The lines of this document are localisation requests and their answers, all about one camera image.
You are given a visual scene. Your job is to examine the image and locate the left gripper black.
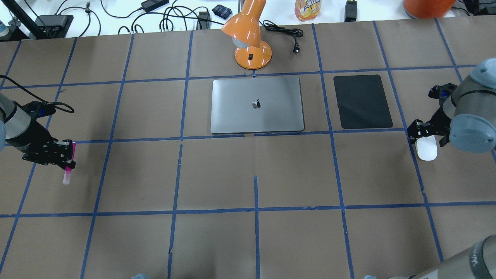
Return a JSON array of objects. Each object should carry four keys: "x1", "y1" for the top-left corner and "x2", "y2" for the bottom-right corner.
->
[{"x1": 8, "y1": 122, "x2": 76, "y2": 171}]

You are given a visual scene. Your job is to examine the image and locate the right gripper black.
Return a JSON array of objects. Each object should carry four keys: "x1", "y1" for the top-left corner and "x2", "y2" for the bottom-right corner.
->
[{"x1": 407, "y1": 83, "x2": 458, "y2": 148}]

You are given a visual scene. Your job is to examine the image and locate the white computer mouse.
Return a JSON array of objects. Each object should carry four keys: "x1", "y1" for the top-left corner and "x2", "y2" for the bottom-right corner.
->
[{"x1": 414, "y1": 135, "x2": 437, "y2": 161}]

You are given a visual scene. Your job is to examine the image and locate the pink marker pen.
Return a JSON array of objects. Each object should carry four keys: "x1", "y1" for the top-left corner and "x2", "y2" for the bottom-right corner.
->
[{"x1": 62, "y1": 141, "x2": 76, "y2": 185}]

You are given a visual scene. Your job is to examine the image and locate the black mousepad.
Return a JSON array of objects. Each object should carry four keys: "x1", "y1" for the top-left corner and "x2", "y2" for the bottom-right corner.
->
[{"x1": 333, "y1": 74, "x2": 393, "y2": 129}]

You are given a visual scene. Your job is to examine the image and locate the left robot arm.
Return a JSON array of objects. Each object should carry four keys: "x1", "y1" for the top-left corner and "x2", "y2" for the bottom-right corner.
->
[{"x1": 1, "y1": 94, "x2": 76, "y2": 170}]

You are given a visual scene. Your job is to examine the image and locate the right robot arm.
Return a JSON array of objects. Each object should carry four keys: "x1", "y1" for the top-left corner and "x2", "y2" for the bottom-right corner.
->
[{"x1": 71, "y1": 59, "x2": 495, "y2": 161}]

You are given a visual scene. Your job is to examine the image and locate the orange round container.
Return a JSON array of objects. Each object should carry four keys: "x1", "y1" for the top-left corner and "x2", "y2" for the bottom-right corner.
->
[{"x1": 403, "y1": 0, "x2": 456, "y2": 19}]

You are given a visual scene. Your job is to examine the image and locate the black charger brick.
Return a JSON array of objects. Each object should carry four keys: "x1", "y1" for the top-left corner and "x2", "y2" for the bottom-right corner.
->
[{"x1": 344, "y1": 0, "x2": 358, "y2": 22}]

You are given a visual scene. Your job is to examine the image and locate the silver apple laptop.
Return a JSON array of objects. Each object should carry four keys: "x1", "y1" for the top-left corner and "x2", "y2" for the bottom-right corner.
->
[{"x1": 210, "y1": 76, "x2": 305, "y2": 134}]

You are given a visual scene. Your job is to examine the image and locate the black power adapter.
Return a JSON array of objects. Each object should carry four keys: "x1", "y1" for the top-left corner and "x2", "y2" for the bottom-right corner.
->
[{"x1": 141, "y1": 0, "x2": 169, "y2": 13}]

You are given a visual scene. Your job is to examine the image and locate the orange snack bag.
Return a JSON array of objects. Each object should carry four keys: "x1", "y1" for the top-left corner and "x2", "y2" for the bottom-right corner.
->
[{"x1": 294, "y1": 0, "x2": 322, "y2": 21}]

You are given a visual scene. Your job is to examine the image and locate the orange desk lamp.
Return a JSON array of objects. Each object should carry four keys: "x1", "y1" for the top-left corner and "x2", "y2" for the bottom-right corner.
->
[{"x1": 221, "y1": 0, "x2": 272, "y2": 70}]

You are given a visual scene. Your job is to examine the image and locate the dark plaid pouch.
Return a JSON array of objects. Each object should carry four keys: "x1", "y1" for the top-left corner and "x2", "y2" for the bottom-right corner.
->
[{"x1": 212, "y1": 5, "x2": 233, "y2": 20}]

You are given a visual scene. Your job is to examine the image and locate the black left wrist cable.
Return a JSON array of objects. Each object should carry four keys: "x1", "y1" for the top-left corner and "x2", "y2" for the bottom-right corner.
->
[{"x1": 0, "y1": 75, "x2": 75, "y2": 114}]

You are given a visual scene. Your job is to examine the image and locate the black camera stand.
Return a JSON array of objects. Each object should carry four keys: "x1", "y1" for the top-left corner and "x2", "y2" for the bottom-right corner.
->
[{"x1": 1, "y1": 0, "x2": 74, "y2": 40}]

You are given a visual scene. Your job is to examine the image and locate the black lamp power cable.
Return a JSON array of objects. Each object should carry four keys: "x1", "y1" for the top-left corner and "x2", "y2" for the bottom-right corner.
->
[{"x1": 260, "y1": 20, "x2": 304, "y2": 55}]

